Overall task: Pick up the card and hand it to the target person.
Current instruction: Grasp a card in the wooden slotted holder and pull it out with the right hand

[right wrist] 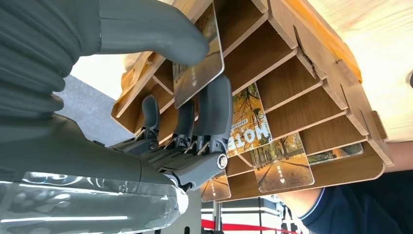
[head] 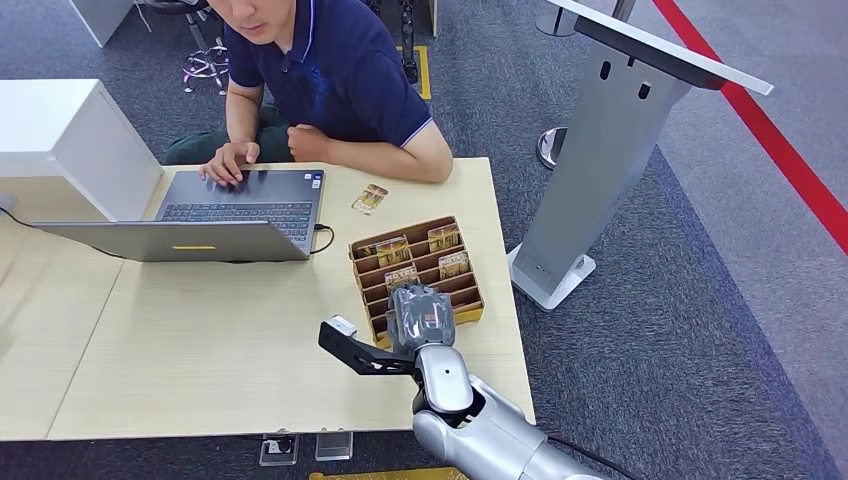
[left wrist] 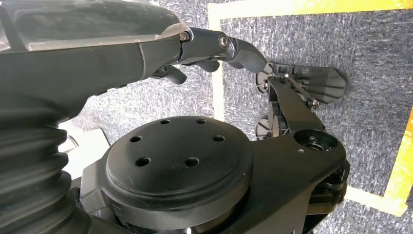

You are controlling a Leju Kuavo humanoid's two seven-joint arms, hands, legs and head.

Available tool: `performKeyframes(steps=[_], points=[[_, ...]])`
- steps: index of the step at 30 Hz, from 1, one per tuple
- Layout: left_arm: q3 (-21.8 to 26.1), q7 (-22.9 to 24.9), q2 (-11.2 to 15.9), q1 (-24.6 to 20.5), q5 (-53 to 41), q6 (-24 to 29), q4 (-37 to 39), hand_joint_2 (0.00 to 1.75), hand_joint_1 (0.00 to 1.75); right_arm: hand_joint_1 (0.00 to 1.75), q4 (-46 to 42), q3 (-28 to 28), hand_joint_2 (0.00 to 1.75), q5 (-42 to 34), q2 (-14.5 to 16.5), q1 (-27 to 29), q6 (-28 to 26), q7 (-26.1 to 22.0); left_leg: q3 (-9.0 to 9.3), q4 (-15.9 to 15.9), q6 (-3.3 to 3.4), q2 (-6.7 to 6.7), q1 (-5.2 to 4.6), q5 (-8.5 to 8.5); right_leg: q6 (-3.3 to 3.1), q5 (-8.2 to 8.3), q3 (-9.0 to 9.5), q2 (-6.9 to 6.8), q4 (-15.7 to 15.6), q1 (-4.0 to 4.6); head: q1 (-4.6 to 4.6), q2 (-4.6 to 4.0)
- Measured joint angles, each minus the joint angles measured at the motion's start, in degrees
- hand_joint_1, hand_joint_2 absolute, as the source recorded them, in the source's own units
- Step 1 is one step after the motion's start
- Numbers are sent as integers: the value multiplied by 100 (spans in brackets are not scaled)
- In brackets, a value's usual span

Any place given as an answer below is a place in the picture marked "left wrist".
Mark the white flat plate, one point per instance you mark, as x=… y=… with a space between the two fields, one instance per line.
x=84 y=151

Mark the yellow floor tape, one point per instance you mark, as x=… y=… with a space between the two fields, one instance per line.
x=400 y=174

